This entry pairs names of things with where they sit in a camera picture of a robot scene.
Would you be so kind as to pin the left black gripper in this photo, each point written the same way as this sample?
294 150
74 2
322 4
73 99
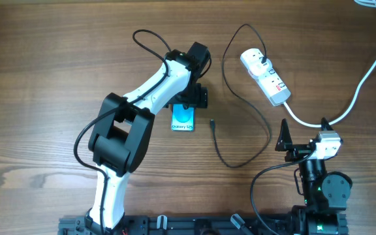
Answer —
200 98

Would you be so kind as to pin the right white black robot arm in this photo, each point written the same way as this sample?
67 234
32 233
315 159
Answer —
325 193

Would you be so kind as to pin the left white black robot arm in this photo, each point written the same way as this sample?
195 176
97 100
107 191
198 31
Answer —
122 131

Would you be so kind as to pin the blue Galaxy smartphone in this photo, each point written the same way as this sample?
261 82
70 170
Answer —
182 119

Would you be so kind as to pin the white power strip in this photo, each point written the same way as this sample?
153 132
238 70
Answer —
270 83

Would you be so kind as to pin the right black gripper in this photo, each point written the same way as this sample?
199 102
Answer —
285 143

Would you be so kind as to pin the white charger plug adapter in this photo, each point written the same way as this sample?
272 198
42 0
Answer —
258 69

